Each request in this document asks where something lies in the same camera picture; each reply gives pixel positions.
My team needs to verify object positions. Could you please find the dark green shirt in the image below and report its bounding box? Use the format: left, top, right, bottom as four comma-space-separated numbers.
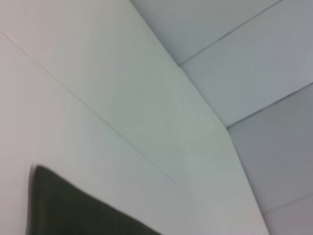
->
25, 164, 162, 235

